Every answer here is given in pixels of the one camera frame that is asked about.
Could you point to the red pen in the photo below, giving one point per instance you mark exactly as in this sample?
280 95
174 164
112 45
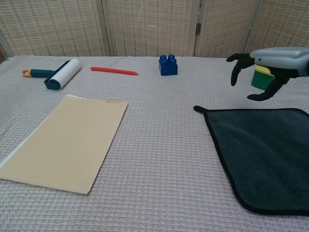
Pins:
113 70

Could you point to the beige paper notepad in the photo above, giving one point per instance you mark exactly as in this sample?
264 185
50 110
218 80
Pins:
65 145

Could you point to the woven folding screen panel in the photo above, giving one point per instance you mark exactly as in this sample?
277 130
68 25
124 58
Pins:
224 26
149 26
282 24
50 26

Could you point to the green tub with yellow lid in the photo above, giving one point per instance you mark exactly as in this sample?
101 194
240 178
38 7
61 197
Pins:
260 79

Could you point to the metal screen hinge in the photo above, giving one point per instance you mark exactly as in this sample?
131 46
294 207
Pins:
198 28

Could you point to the grey waffle weave tablecloth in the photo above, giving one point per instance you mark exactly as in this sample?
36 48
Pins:
157 149

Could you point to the teal and white lint roller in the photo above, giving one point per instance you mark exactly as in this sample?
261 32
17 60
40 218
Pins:
60 73

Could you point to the right black and grey robot hand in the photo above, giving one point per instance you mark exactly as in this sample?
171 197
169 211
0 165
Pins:
277 59

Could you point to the blue building block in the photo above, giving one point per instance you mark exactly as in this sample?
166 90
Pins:
168 65

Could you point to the dark grey cloth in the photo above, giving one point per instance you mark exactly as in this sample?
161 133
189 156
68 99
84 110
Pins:
265 154

